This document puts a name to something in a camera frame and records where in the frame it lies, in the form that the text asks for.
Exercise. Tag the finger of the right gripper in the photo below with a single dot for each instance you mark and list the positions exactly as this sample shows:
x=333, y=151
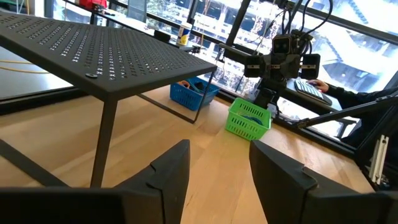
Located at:
x=252, y=71
x=311, y=73

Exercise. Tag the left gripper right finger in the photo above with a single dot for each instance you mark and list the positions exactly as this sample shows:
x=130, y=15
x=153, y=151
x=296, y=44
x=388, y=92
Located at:
x=286, y=193

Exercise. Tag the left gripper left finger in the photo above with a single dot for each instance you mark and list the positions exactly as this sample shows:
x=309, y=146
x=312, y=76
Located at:
x=168, y=193

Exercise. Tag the blue spiral coil band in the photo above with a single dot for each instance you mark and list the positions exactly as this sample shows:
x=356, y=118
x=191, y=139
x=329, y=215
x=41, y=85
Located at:
x=253, y=119

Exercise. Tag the light blue rubber band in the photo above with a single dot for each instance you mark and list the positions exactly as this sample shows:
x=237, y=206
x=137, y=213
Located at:
x=195, y=88

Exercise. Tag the orange rubber band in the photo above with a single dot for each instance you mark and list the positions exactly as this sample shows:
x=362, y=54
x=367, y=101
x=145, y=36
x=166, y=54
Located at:
x=184, y=83

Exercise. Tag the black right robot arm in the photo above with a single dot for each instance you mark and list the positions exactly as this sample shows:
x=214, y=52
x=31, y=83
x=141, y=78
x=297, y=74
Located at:
x=267, y=93

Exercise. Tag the person's hand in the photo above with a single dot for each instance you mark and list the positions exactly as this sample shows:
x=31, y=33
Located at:
x=320, y=85

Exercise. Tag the black keyboard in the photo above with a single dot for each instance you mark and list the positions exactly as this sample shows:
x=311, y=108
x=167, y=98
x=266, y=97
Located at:
x=308, y=90

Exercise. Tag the person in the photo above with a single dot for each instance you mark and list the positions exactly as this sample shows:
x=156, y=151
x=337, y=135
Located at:
x=351, y=96

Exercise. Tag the green plastic basket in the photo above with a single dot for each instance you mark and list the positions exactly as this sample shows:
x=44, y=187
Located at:
x=242, y=124

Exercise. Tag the blue plastic basket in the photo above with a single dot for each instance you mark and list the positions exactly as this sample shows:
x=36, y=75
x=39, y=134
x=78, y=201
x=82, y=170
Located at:
x=186, y=98

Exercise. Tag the white wipes canister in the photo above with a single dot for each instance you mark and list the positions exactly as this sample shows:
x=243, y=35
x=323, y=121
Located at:
x=184, y=34

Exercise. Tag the black mesh riser shelf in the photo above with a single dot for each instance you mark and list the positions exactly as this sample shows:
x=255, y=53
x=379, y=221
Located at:
x=93, y=53

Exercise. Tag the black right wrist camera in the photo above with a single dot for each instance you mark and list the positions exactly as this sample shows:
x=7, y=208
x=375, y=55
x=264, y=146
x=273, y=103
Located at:
x=281, y=45

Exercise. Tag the silver aluminium bracket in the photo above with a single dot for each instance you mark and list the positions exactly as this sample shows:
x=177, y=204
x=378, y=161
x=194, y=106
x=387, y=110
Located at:
x=379, y=158

